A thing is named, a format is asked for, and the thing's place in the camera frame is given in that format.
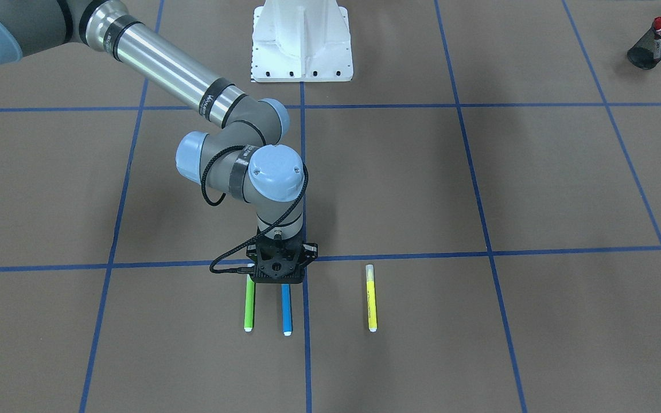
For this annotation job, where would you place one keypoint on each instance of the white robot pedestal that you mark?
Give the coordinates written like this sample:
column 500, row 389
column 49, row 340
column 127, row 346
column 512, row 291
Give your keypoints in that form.
column 301, row 41

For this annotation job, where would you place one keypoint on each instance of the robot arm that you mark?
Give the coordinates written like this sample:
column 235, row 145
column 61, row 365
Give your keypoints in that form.
column 244, row 159

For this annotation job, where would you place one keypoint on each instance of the yellow marker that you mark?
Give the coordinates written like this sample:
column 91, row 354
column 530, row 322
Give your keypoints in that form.
column 372, row 317

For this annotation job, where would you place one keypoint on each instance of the blue marker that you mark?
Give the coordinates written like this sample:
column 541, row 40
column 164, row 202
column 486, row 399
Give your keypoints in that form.
column 286, row 303

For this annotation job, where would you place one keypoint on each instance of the green marker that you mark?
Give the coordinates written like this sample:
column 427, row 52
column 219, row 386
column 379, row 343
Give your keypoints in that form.
column 249, row 305

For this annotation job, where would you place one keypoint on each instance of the black mesh pen cup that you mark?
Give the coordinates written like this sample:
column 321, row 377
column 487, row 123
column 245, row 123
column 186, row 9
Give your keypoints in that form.
column 646, row 52

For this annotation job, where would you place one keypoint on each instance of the red marker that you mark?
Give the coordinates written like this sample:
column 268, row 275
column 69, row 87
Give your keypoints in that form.
column 656, row 29

